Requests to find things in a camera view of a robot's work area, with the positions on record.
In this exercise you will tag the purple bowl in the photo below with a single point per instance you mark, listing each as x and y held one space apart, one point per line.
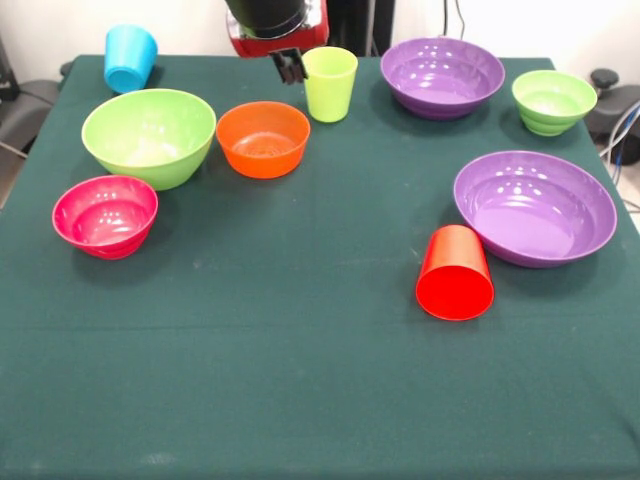
440 75
535 215

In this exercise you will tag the orange bowl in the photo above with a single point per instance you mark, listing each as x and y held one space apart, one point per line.
265 155

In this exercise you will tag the dark green tablecloth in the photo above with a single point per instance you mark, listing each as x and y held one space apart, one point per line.
300 375

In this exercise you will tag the large green bowl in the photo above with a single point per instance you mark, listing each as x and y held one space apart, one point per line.
150 145

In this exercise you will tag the pink bowl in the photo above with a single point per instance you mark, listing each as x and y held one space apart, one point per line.
105 225

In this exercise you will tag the small green bowl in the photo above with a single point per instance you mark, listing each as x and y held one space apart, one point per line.
552 107

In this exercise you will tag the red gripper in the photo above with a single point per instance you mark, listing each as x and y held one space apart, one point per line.
310 40

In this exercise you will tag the yellow-green cup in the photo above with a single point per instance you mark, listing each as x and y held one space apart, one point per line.
330 90

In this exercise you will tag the red cup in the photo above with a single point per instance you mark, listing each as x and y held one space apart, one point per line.
455 295

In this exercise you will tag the black chair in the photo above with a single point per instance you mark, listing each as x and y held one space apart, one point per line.
25 112
617 107

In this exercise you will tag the blue cup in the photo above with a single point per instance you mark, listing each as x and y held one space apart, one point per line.
127 60

